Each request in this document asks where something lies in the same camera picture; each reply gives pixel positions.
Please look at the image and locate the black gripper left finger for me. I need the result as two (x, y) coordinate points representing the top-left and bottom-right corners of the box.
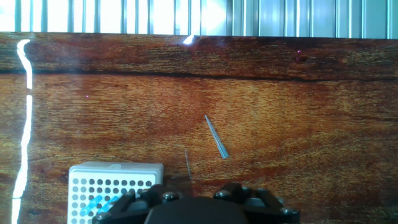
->
(91, 183), (185, 224)

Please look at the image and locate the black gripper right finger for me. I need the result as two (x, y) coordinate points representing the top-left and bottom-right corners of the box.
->
(212, 182), (301, 224)

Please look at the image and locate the blue pipette tip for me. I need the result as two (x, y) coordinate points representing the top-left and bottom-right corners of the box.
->
(96, 195), (121, 215)
(80, 195), (104, 217)

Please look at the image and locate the clear grey pipette tip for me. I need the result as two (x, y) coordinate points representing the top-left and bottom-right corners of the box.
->
(204, 114), (230, 160)

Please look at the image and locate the white pipette tip holder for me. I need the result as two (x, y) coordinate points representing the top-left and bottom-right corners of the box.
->
(67, 161), (165, 224)

